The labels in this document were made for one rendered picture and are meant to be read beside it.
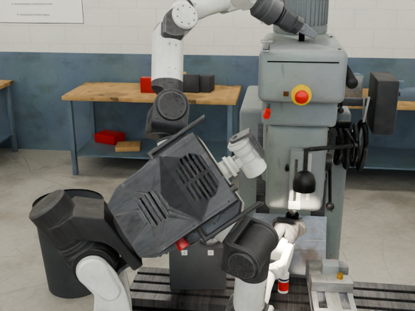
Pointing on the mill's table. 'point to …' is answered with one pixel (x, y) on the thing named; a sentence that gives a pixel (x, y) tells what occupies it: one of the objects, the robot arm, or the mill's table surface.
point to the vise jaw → (331, 283)
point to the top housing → (302, 68)
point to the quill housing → (301, 139)
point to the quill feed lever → (329, 179)
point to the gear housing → (301, 114)
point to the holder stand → (197, 266)
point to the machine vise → (326, 302)
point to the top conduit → (351, 79)
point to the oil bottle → (283, 284)
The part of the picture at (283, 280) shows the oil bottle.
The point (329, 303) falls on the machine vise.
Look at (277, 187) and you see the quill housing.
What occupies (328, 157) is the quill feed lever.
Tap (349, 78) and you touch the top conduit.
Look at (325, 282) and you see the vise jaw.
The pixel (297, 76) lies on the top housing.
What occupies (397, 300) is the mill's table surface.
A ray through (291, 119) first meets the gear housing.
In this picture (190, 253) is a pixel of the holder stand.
